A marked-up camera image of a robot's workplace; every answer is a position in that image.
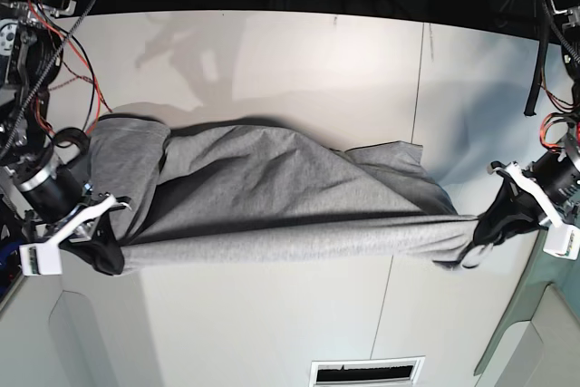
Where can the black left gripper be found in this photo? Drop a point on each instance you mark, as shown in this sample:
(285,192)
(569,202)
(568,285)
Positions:
(516,212)

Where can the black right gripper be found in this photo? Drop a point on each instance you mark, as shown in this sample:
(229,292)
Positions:
(53,192)

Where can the grey t-shirt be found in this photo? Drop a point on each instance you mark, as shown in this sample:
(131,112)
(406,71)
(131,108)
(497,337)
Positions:
(240,192)

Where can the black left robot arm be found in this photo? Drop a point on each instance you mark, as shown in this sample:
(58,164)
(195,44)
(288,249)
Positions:
(559,19)

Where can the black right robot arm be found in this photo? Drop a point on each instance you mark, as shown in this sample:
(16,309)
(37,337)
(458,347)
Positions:
(32,55)

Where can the white floor vent grille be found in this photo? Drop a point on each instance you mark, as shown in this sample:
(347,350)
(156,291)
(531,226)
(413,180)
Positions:
(403,371)

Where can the black round floor object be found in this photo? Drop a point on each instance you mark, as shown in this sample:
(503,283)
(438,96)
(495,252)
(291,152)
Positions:
(462,13)

